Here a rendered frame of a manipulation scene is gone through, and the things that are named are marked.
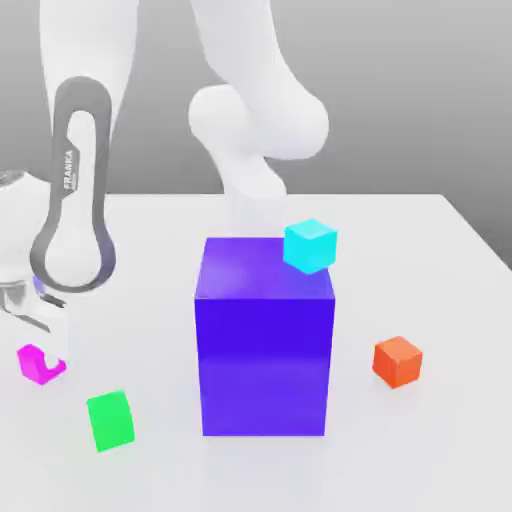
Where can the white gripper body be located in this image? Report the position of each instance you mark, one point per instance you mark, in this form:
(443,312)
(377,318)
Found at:
(48,326)

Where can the small magenta cube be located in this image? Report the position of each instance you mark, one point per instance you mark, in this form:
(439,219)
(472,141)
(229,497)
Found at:
(28,363)

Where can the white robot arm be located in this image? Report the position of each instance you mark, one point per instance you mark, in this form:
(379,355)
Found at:
(256,120)

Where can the small green cube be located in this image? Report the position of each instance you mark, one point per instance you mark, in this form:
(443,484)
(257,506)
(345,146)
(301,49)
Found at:
(110,420)

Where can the small cyan cube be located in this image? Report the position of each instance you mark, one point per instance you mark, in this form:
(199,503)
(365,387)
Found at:
(308,248)

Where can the small orange cube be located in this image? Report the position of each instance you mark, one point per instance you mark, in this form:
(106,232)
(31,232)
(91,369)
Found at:
(396,363)

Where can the large purple box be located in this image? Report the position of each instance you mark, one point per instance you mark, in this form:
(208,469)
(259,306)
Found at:
(262,360)

